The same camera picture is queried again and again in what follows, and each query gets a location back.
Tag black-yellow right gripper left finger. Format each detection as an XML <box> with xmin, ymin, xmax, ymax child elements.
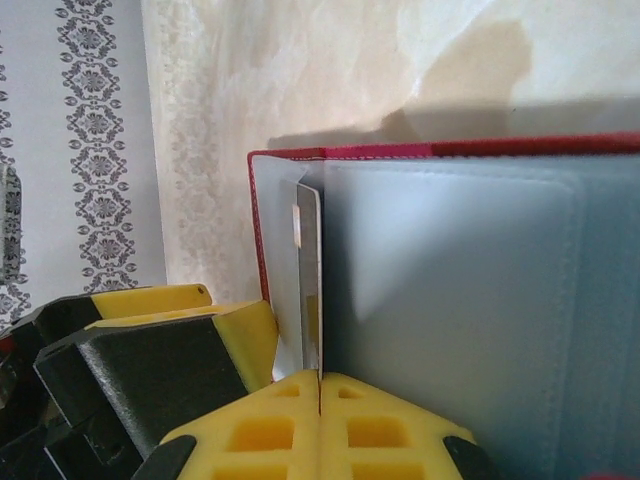
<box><xmin>139</xmin><ymin>370</ymin><xmax>320</xmax><ymax>480</ymax></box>

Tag black-yellow right gripper right finger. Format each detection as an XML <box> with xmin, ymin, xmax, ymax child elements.
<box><xmin>320</xmin><ymin>372</ymin><xmax>494</xmax><ymax>480</ymax></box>

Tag red card holder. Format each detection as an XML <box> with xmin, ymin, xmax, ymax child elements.
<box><xmin>247</xmin><ymin>130</ymin><xmax>640</xmax><ymax>480</ymax></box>

